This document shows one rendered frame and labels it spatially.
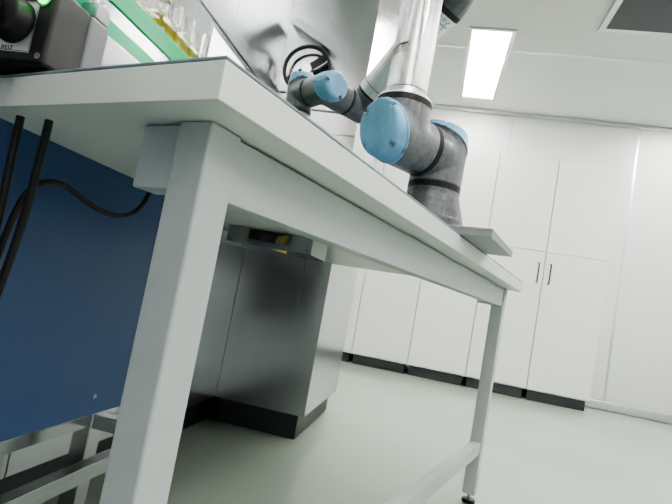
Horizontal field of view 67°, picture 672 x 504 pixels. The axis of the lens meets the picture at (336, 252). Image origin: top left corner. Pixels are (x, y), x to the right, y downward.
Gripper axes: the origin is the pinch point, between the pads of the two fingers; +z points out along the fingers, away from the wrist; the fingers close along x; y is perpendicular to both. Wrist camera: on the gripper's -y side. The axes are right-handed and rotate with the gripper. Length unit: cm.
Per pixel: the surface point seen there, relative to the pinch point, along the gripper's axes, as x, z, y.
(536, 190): 346, -104, 124
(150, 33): -58, -14, -5
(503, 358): 346, 49, 117
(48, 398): -63, 43, -5
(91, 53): -81, 1, 5
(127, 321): -47, 32, -5
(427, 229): -45, 8, 42
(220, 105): -93, 9, 26
